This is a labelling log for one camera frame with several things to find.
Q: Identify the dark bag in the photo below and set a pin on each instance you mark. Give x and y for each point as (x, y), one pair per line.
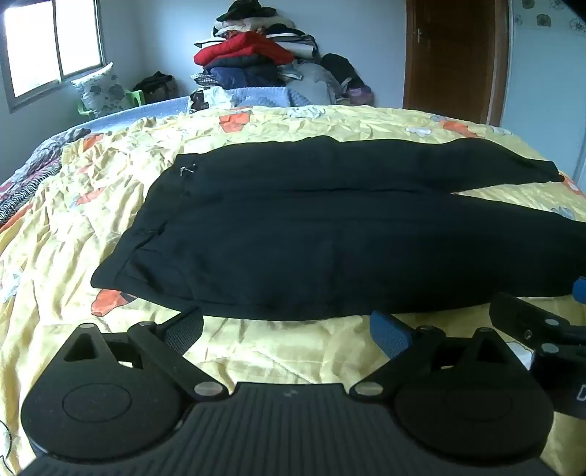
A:
(155, 87)

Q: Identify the floral pillow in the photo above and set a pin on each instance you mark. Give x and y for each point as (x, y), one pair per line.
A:
(101, 94)

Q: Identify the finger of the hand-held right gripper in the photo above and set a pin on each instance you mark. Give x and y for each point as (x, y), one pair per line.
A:
(517, 316)
(580, 291)

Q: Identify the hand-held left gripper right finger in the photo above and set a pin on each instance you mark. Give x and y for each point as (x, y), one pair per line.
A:
(391, 335)

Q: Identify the black pants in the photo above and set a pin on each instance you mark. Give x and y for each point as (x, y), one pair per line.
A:
(320, 238)

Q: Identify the dark blue garment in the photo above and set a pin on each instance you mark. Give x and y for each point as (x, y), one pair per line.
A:
(242, 74)

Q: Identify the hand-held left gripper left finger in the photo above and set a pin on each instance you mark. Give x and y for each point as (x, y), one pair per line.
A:
(184, 330)

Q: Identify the striped patchwork quilt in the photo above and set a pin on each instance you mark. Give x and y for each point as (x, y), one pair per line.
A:
(32, 174)

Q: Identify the red jacket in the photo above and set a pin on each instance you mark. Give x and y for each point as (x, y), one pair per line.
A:
(242, 48)

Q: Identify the purple bag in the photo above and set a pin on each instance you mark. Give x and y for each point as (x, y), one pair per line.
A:
(359, 96)

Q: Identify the black garment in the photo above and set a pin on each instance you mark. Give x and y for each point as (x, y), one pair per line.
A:
(245, 10)

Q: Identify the green plastic chair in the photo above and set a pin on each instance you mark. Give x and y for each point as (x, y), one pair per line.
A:
(137, 96)

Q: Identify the blue quilted bedspread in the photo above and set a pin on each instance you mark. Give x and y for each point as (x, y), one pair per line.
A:
(256, 97)

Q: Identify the grey garment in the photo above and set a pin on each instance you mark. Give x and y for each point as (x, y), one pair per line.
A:
(309, 82)

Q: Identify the pile of light clothes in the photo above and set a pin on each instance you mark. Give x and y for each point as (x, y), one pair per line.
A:
(293, 43)

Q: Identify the black and white printed cloth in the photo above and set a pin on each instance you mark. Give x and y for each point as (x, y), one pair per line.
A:
(206, 98)

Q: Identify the window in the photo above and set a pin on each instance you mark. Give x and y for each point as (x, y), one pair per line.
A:
(50, 41)

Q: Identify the brown wooden door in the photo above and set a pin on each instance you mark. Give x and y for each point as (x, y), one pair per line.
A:
(453, 59)

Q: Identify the black bag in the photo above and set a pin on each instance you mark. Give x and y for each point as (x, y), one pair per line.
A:
(341, 68)

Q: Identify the yellow printed blanket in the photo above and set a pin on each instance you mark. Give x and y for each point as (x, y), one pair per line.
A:
(59, 256)

